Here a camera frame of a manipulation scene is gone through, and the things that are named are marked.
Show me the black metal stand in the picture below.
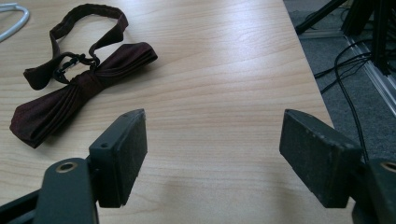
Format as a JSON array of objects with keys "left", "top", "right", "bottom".
[{"left": 294, "top": 0, "right": 396, "bottom": 77}]

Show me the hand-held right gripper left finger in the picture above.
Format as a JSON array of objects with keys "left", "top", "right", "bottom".
[{"left": 88, "top": 108, "right": 149, "bottom": 209}]

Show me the aluminium floor rail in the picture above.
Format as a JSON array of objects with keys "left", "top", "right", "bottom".
[{"left": 299, "top": 29, "right": 396, "bottom": 118}]

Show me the white cable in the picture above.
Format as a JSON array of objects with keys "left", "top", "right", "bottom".
[{"left": 0, "top": 2, "right": 31, "bottom": 43}]

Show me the dark maroon bow tie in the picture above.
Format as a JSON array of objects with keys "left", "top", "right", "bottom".
[{"left": 8, "top": 3, "right": 159, "bottom": 149}]

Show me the black cable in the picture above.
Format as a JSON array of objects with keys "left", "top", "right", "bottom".
[{"left": 313, "top": 39, "right": 374, "bottom": 164}]

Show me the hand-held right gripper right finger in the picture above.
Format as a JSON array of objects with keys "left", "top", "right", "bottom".
[{"left": 278, "top": 108, "right": 364, "bottom": 209}]

